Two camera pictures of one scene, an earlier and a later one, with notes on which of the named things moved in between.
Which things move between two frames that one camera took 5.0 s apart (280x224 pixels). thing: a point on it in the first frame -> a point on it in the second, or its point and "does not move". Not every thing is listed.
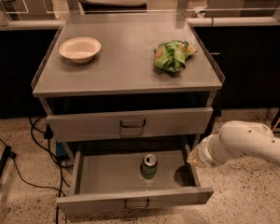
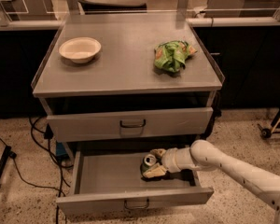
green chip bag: (172, 55) does not move
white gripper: (203, 153) -> (170, 160)
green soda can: (148, 166) does not move
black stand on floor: (5, 161) does not move
